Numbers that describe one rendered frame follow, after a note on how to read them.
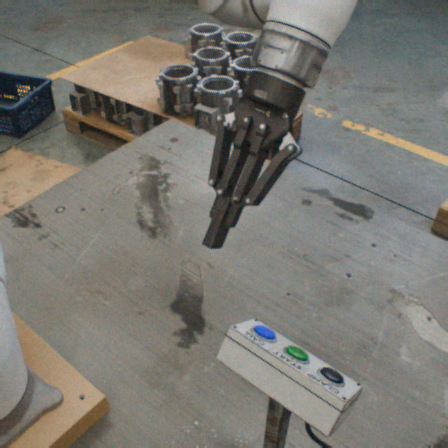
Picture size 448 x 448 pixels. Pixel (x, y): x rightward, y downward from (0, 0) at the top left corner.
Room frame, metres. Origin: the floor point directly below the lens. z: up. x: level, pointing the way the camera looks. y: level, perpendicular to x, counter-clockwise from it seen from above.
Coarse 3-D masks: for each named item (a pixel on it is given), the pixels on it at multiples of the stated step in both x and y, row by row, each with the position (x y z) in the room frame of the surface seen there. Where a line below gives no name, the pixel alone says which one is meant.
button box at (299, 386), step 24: (240, 336) 0.36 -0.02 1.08; (240, 360) 0.34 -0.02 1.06; (264, 360) 0.33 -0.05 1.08; (288, 360) 0.33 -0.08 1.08; (312, 360) 0.35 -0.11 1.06; (264, 384) 0.31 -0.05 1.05; (288, 384) 0.30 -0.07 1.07; (312, 384) 0.30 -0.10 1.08; (336, 384) 0.30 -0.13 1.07; (288, 408) 0.28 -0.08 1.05; (312, 408) 0.28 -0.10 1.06; (336, 408) 0.27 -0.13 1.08
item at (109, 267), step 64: (192, 128) 1.33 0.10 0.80; (64, 192) 1.01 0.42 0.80; (128, 192) 1.01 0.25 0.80; (192, 192) 1.01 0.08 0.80; (320, 192) 1.01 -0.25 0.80; (64, 256) 0.78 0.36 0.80; (128, 256) 0.78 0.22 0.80; (192, 256) 0.78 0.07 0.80; (256, 256) 0.78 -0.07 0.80; (320, 256) 0.78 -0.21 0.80; (384, 256) 0.78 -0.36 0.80; (64, 320) 0.60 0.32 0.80; (128, 320) 0.60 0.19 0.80; (192, 320) 0.60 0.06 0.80; (320, 320) 0.60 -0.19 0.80; (384, 320) 0.60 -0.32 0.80; (128, 384) 0.46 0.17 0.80; (192, 384) 0.46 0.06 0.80; (384, 384) 0.46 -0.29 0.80
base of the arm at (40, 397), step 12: (36, 384) 0.42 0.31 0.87; (48, 384) 0.42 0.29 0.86; (24, 396) 0.38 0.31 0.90; (36, 396) 0.39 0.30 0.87; (48, 396) 0.40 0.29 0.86; (60, 396) 0.40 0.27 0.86; (24, 408) 0.37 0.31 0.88; (36, 408) 0.38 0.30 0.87; (48, 408) 0.38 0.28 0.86; (12, 420) 0.34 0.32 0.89; (24, 420) 0.35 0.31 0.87; (36, 420) 0.36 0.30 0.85; (0, 432) 0.33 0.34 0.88; (12, 432) 0.33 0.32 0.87; (24, 432) 0.34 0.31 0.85; (0, 444) 0.32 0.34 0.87
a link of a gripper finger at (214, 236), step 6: (228, 204) 0.50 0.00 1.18; (222, 210) 0.50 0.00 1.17; (228, 210) 0.50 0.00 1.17; (222, 216) 0.49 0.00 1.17; (216, 222) 0.49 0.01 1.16; (222, 222) 0.49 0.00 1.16; (216, 228) 0.49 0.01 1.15; (222, 228) 0.49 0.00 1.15; (228, 228) 0.50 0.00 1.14; (210, 234) 0.48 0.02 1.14; (216, 234) 0.48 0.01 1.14; (222, 234) 0.49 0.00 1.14; (210, 240) 0.48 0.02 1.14; (216, 240) 0.48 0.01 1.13; (222, 240) 0.49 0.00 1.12; (210, 246) 0.47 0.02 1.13; (216, 246) 0.48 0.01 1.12
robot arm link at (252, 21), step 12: (204, 0) 0.72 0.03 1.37; (216, 0) 0.70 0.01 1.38; (228, 0) 0.70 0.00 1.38; (240, 0) 0.70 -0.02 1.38; (204, 12) 0.73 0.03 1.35; (216, 12) 0.71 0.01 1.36; (228, 12) 0.71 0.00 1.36; (240, 12) 0.70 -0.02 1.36; (252, 12) 0.69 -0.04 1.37; (228, 24) 0.75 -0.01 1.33; (240, 24) 0.72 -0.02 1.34; (252, 24) 0.71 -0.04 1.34; (264, 24) 0.69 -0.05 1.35
